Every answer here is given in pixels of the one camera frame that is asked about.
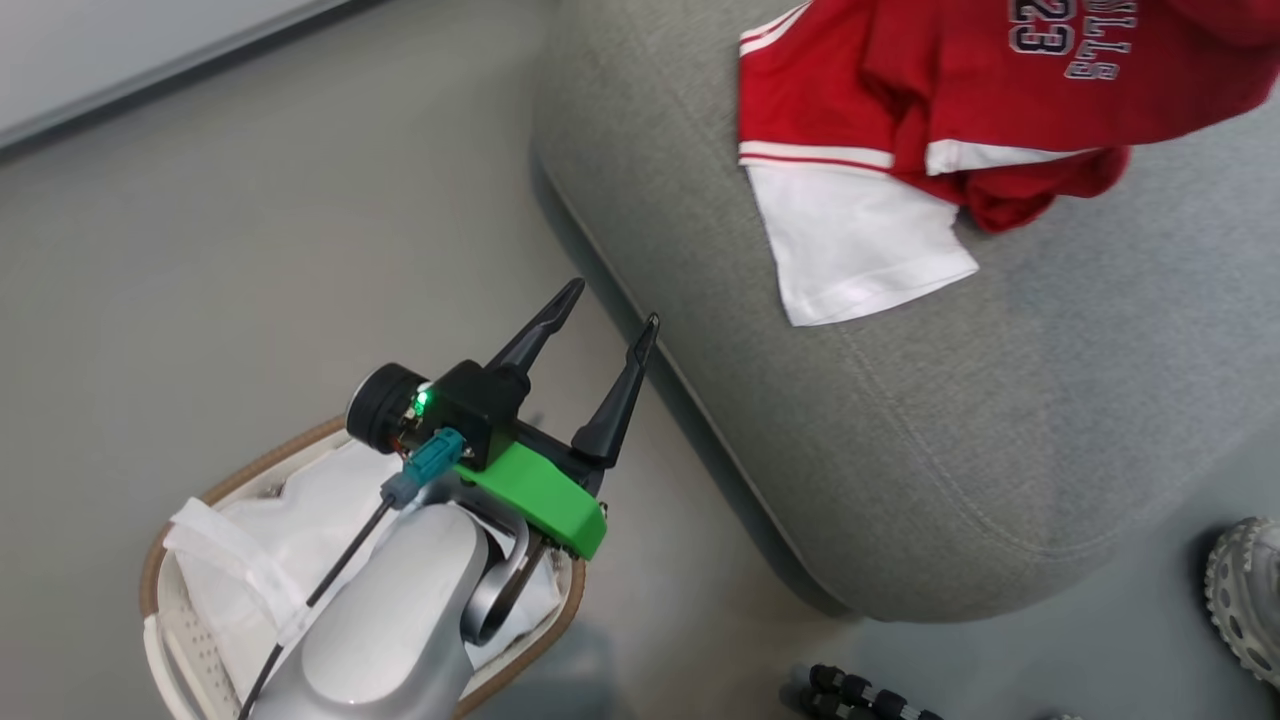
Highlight white laundry basket tan rim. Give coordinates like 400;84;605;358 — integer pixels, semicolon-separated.
139;414;589;720

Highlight red and white jersey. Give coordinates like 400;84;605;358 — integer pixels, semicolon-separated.
737;0;1280;329

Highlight white basket liner cloth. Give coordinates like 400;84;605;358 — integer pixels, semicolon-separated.
162;438;567;701

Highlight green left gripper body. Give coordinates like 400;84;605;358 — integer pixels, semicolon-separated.
453;418;610;562

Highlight grey fabric sofa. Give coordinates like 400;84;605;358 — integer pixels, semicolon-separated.
529;0;1280;624

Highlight grey white sneaker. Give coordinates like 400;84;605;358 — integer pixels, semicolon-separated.
1203;516;1280;692

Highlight wide white partition panel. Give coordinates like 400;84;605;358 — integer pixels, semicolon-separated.
0;0;386;153

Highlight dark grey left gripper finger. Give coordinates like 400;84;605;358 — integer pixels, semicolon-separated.
570;312;662;469
485;277;587;379

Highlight black flexible tripod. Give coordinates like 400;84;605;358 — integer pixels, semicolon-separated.
779;661;947;720

